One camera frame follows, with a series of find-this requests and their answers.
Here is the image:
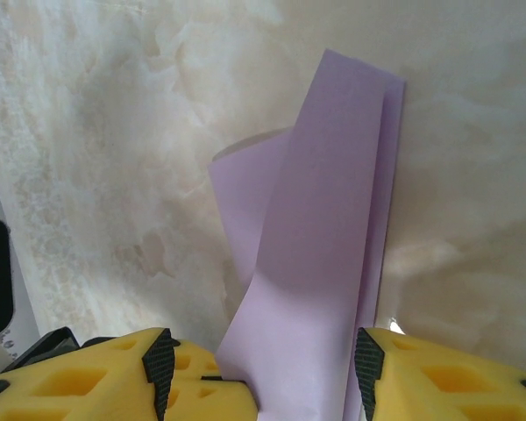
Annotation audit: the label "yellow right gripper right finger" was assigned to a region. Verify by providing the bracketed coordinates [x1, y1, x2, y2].
[353, 326, 526, 421]

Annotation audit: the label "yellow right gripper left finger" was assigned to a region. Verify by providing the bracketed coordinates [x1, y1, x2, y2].
[0, 326, 258, 421]

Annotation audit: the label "purple cloth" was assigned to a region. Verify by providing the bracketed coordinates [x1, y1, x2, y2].
[208, 46, 408, 421]

